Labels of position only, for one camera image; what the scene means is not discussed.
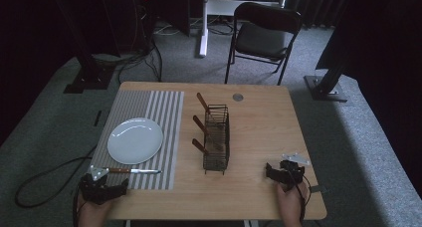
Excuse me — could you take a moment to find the bundle of black cables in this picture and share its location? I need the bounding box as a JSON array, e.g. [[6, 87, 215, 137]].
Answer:
[[92, 37, 164, 86]]

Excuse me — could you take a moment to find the grey white striped placemat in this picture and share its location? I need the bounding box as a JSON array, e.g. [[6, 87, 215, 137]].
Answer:
[[90, 90, 185, 191]]

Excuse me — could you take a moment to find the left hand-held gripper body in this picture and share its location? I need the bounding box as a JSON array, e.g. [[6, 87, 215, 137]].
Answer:
[[79, 164, 115, 206]]

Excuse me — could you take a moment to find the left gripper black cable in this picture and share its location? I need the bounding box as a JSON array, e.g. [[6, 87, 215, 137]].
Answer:
[[72, 183, 84, 227]]

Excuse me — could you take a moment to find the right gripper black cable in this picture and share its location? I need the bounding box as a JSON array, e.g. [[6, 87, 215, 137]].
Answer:
[[287, 169, 314, 223]]

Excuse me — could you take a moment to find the black floor cable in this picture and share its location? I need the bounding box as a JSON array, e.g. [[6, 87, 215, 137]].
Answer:
[[14, 144, 98, 209]]

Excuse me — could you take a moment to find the black equipment tower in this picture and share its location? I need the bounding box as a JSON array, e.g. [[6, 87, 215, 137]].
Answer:
[[130, 0, 157, 56]]

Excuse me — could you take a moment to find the wooden handled utensil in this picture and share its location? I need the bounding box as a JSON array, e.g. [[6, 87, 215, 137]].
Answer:
[[191, 137, 211, 156], [192, 114, 224, 151], [196, 92, 217, 121]]

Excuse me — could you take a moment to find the wooden handled table knife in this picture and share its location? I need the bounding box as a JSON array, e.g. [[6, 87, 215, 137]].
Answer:
[[105, 166, 163, 175]]

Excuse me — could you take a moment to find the dark curtain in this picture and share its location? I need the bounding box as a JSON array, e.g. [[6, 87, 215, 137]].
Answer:
[[315, 0, 422, 199], [0, 0, 84, 146]]

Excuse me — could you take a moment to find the black metal stand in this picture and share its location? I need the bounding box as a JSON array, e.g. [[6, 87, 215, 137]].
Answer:
[[49, 0, 115, 95], [304, 59, 349, 104]]

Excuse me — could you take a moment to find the black wire cutlery basket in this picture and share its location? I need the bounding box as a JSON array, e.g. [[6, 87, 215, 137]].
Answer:
[[201, 104, 232, 176]]

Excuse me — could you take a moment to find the person's left hand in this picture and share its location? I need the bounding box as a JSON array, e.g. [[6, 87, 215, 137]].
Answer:
[[77, 194, 115, 227]]

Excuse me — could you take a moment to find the black folding chair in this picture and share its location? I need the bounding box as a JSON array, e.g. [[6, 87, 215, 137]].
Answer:
[[224, 1, 304, 87]]

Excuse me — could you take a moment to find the white round plate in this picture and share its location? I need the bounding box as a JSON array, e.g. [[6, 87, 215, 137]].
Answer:
[[106, 116, 165, 166]]

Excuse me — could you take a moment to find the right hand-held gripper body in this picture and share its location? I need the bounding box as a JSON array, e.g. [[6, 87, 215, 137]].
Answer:
[[279, 151, 312, 191]]

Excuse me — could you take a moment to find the person's right hand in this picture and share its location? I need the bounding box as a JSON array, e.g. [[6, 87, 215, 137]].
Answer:
[[276, 180, 310, 227]]

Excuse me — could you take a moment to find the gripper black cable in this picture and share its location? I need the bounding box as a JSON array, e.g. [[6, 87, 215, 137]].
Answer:
[[287, 169, 314, 223], [72, 183, 84, 227]]

